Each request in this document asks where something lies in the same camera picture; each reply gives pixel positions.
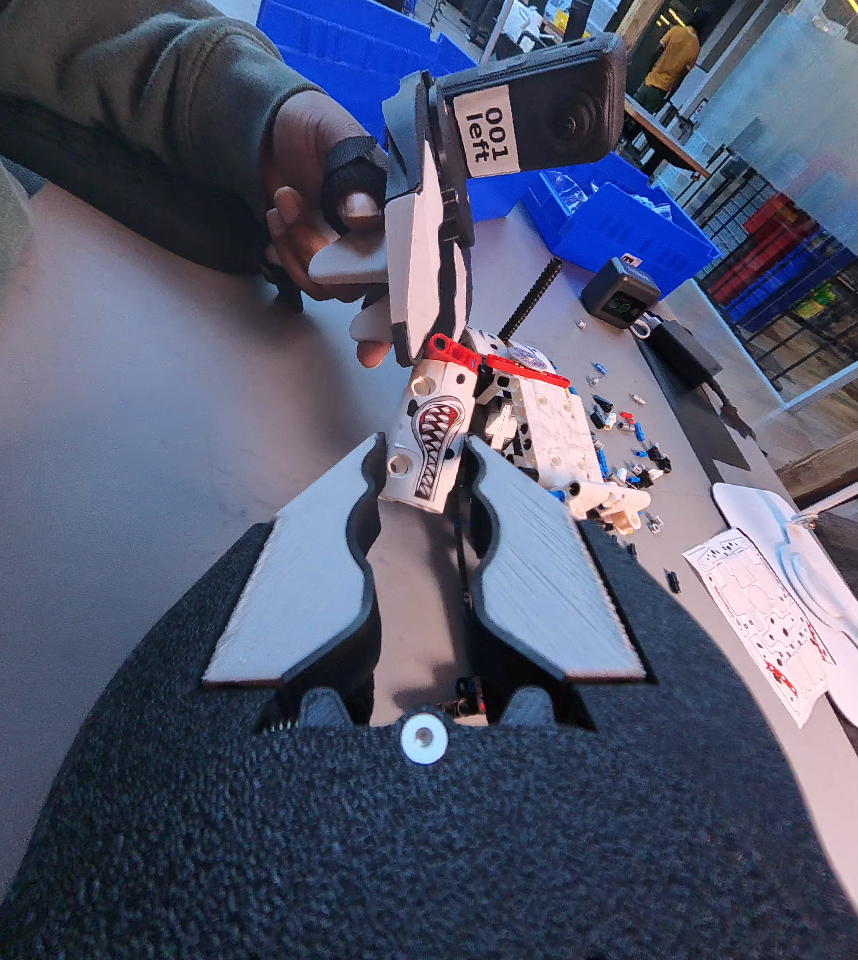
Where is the black cube device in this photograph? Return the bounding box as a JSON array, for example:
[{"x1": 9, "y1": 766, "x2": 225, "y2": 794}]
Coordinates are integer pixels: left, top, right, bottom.
[{"x1": 581, "y1": 257, "x2": 662, "y2": 329}]

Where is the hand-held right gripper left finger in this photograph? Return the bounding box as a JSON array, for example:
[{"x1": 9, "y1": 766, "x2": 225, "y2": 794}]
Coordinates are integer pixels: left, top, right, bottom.
[{"x1": 202, "y1": 432, "x2": 388, "y2": 687}]

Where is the pile of small toy pieces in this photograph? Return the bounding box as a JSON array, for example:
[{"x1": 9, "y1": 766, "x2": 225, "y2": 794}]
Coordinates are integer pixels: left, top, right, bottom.
[{"x1": 575, "y1": 318, "x2": 675, "y2": 537}]

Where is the black adapter cable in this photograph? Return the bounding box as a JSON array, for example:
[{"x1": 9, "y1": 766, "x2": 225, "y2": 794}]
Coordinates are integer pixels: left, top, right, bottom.
[{"x1": 706, "y1": 375, "x2": 758, "y2": 442}]

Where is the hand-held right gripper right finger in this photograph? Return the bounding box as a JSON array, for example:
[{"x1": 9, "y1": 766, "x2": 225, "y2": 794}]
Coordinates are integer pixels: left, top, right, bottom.
[{"x1": 465, "y1": 435, "x2": 649, "y2": 684}]

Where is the person's left hand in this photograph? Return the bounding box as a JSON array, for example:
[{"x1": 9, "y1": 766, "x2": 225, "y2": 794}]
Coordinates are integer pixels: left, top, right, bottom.
[{"x1": 260, "y1": 90, "x2": 394, "y2": 370}]

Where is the person's left forearm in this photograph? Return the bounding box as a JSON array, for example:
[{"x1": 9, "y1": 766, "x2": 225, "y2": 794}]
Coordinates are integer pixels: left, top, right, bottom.
[{"x1": 0, "y1": 0, "x2": 325, "y2": 226}]

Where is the white black toy truck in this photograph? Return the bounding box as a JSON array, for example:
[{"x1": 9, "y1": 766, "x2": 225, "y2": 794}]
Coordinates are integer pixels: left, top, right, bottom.
[{"x1": 382, "y1": 257, "x2": 655, "y2": 720}]

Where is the black chair armrest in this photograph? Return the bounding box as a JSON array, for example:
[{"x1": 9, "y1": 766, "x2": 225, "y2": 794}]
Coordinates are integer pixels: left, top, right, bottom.
[{"x1": 0, "y1": 90, "x2": 306, "y2": 312}]

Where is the blue plastic bin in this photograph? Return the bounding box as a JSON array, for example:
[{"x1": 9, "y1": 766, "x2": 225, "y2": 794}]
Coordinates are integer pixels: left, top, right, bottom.
[
  {"x1": 522, "y1": 153, "x2": 722, "y2": 300},
  {"x1": 256, "y1": 0, "x2": 478, "y2": 147}
]

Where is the black power adapter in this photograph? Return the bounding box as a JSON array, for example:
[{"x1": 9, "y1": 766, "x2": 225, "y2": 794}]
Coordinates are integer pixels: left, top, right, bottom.
[{"x1": 650, "y1": 318, "x2": 724, "y2": 391}]

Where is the printed sticker sheet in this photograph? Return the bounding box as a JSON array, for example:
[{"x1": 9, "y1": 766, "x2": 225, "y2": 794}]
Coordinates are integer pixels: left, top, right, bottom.
[{"x1": 682, "y1": 527, "x2": 836, "y2": 729}]

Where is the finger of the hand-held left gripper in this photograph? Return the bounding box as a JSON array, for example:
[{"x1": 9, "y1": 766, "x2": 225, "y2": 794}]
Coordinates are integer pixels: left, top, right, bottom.
[
  {"x1": 440, "y1": 240, "x2": 473, "y2": 354},
  {"x1": 386, "y1": 142, "x2": 448, "y2": 369}
]

